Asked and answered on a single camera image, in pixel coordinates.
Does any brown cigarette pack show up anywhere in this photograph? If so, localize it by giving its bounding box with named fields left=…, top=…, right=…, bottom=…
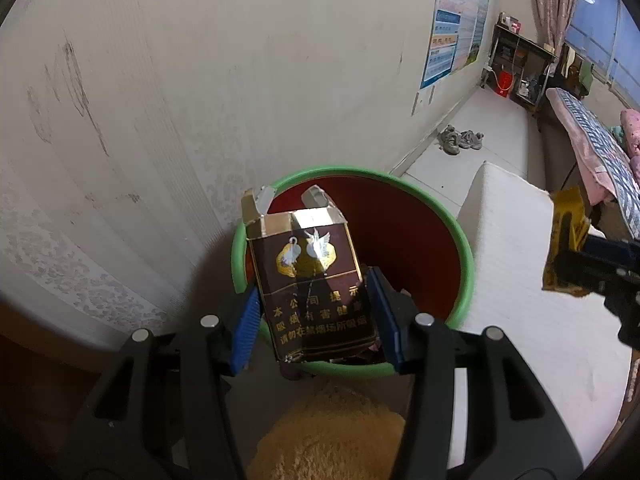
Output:
left=241, top=185, right=382, bottom=364

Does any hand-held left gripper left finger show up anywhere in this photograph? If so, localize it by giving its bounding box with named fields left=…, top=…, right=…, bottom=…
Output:
left=55, top=285, right=262, bottom=480

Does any green blue wall poster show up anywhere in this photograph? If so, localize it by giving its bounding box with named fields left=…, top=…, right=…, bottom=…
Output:
left=467, top=0, right=491, bottom=67

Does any tan plush cloth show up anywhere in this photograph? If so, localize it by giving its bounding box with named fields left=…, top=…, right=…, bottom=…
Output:
left=245, top=377, right=407, bottom=480

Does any gold foil wrapper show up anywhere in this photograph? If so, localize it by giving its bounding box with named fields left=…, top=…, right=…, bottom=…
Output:
left=541, top=186, right=594, bottom=297

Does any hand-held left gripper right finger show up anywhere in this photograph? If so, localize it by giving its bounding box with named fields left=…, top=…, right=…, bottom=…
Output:
left=366, top=266, right=584, bottom=480

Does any window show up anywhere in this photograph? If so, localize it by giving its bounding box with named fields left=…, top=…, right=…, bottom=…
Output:
left=565, top=0, right=640, bottom=97

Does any dark wooden chair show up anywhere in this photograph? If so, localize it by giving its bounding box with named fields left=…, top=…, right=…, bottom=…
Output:
left=557, top=42, right=596, bottom=99

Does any bed with plaid quilt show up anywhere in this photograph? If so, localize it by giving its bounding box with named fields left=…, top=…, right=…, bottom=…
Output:
left=545, top=87, right=640, bottom=239

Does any red bin with green rim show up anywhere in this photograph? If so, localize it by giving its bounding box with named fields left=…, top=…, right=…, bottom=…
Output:
left=231, top=164, right=475, bottom=380

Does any pink patterned curtain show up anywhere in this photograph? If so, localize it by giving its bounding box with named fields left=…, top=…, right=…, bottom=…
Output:
left=530, top=0, right=581, bottom=57

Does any large blue wall poster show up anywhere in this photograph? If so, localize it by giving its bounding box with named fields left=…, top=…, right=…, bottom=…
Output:
left=420, top=0, right=464, bottom=91

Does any pink pillow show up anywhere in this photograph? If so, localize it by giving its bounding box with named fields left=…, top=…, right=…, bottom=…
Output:
left=620, top=108, right=640, bottom=159

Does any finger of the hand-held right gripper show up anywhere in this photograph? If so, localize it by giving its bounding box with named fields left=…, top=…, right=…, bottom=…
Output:
left=580, top=236, right=640, bottom=263
left=554, top=251, right=640, bottom=347

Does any dark desk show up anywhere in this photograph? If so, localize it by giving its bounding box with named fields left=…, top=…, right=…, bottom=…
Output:
left=490, top=12, right=559, bottom=112

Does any pale grid wall poster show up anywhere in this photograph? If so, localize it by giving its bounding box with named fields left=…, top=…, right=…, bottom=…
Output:
left=452, top=0, right=481, bottom=76

